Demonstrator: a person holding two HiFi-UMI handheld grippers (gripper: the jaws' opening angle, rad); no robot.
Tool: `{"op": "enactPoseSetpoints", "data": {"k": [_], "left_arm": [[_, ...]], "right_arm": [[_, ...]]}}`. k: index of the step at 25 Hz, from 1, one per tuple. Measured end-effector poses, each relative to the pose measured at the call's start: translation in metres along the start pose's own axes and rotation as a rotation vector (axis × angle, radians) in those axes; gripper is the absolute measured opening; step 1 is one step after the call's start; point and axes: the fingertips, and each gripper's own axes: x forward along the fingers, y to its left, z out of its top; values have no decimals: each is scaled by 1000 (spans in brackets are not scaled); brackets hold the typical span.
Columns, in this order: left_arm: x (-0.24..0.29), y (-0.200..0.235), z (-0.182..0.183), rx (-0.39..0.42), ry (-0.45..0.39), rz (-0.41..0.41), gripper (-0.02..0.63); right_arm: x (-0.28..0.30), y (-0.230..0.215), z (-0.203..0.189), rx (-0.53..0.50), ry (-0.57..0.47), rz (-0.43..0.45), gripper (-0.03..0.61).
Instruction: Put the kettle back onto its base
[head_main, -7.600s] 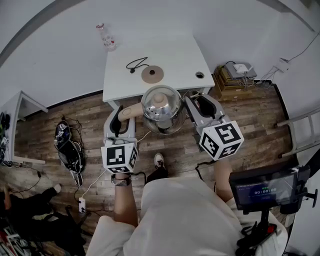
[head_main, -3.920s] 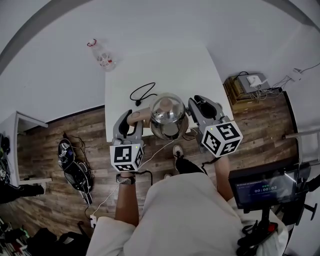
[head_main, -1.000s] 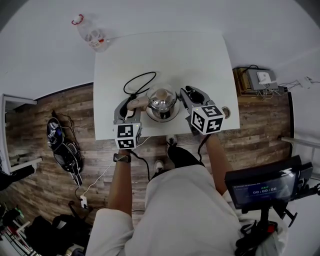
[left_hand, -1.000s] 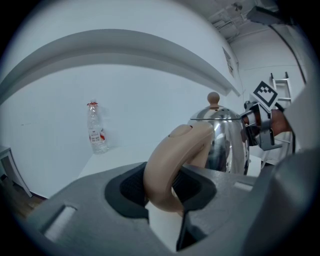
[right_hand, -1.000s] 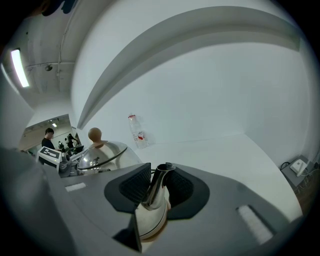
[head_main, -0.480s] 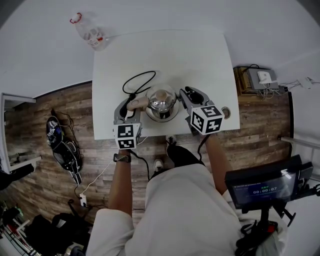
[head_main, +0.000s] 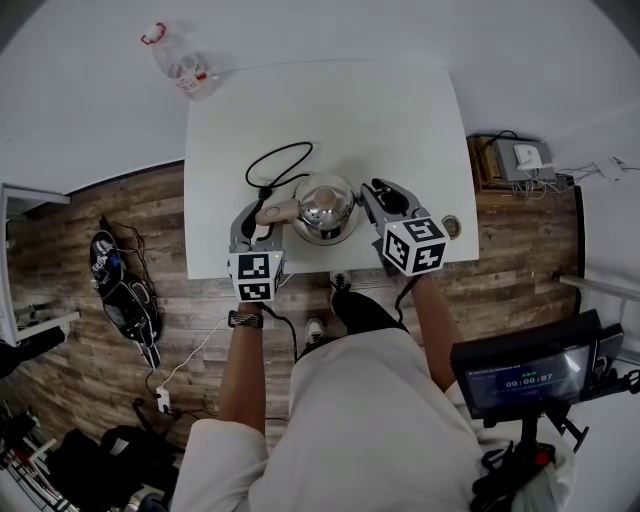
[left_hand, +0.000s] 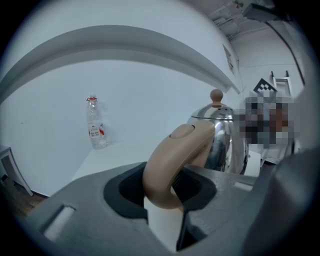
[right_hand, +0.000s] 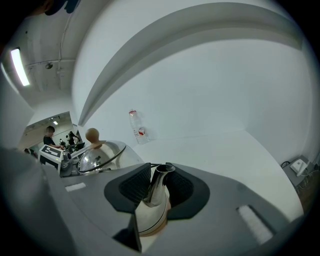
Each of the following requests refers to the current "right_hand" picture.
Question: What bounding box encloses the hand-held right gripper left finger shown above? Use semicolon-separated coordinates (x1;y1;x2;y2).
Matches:
41;162;152;256

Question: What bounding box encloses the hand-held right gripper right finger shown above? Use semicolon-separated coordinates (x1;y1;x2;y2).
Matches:
141;162;305;256

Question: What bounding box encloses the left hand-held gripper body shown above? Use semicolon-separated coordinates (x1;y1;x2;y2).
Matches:
37;144;75;178

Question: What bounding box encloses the clear plastic water bottle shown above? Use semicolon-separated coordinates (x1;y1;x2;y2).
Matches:
128;108;151;145

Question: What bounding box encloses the grey side cabinet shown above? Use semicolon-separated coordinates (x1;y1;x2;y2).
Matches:
281;154;316;191

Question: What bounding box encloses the white box device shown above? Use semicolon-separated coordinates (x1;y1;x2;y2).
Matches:
289;159;313;177

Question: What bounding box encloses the fluorescent ceiling light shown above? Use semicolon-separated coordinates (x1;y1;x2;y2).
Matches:
10;48;31;87

